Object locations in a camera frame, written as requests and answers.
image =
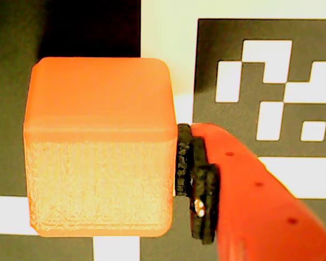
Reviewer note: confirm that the black white marker checkerboard mat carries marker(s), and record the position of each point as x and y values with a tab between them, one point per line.
165	32

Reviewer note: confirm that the orange cube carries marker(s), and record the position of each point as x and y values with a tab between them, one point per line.
100	149

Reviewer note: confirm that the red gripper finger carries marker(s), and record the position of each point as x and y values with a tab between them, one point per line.
255	212

